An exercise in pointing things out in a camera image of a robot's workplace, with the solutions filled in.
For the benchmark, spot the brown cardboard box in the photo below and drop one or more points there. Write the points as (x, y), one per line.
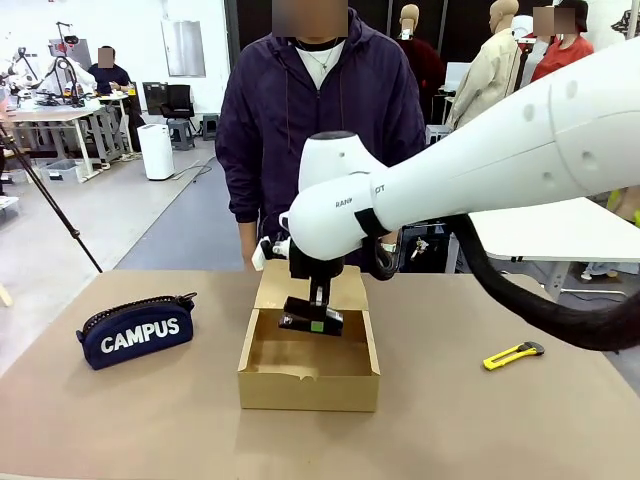
(307, 392)

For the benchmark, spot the black office chair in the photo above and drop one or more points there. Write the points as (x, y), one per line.
(178, 102)

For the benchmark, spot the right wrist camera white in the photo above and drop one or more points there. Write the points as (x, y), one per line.
(260, 257)

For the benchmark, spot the yellow black utility knife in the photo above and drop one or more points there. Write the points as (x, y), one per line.
(505, 357)

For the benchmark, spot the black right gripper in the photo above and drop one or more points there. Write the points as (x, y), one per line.
(315, 269)

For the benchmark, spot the black camera tripod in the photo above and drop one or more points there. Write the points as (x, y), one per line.
(50, 205)

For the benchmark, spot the white table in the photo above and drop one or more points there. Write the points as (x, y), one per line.
(550, 230)

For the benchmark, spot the grey stool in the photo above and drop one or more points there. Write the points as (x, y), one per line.
(210, 127)
(181, 135)

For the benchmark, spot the white board panel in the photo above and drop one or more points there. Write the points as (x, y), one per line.
(457, 77)

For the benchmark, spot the person's right hand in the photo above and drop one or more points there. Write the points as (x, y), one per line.
(247, 262)

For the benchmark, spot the grey wall cabinet door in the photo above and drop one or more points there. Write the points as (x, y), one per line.
(183, 48)

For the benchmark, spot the background white humanoid robot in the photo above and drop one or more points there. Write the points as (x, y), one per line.
(70, 70)

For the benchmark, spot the person in purple jacket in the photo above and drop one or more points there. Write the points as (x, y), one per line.
(280, 125)

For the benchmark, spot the white background desk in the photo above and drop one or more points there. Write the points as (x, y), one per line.
(45, 116)

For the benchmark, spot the white computer case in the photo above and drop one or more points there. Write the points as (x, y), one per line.
(437, 135)

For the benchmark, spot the mannequin in beige coat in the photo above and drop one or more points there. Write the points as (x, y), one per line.
(487, 80)

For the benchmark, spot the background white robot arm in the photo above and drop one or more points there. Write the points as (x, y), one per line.
(20, 62)

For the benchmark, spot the clear plastic storage bin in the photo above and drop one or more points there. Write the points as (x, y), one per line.
(60, 172)

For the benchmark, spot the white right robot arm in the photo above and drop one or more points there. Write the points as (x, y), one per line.
(500, 150)

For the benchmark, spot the navy CAMPUS zipper pouch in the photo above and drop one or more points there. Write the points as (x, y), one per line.
(140, 335)

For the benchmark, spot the person's right forearm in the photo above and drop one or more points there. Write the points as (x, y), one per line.
(247, 235)

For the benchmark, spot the white air purifier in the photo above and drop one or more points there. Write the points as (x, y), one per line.
(156, 152)

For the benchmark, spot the dark patterned hat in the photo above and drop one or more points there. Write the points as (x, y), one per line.
(627, 22)

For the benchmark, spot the hanging key bunch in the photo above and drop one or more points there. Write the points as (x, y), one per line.
(420, 245)

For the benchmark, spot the seated person in navy shirt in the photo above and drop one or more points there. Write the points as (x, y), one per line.
(107, 75)

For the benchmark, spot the mannequin in dark red top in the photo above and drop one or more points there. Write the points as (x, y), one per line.
(425, 65)

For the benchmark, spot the silver wristwatch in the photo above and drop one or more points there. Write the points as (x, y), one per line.
(390, 246)

